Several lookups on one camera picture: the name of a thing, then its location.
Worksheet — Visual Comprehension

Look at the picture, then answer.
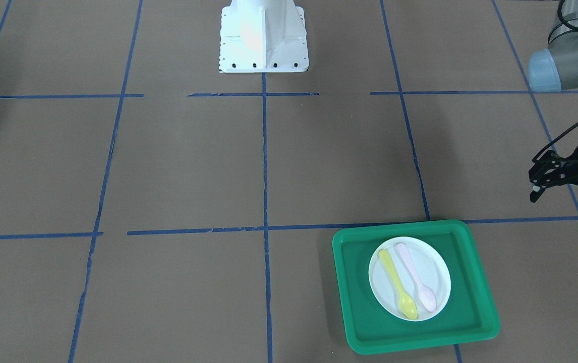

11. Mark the pink plastic spoon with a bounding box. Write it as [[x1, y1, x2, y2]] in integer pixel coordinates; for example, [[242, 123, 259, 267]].
[[396, 242, 437, 312]]

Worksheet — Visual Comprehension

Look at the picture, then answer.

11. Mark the white round plate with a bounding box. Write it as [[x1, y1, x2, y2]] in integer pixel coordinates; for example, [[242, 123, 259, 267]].
[[368, 236, 452, 322]]

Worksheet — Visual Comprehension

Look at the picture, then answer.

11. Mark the yellow plastic spoon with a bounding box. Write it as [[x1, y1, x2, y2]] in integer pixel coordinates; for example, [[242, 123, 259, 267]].
[[377, 249, 418, 320]]

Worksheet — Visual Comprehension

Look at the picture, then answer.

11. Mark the green plastic tray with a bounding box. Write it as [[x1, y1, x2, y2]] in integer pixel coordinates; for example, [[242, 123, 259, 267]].
[[332, 220, 501, 355]]

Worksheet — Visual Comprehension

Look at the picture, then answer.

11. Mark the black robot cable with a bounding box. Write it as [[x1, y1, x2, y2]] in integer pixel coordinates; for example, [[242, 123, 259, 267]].
[[532, 97, 578, 162]]

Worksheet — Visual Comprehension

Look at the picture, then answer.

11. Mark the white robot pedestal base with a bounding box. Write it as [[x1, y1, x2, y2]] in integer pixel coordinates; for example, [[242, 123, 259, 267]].
[[218, 1, 310, 73]]

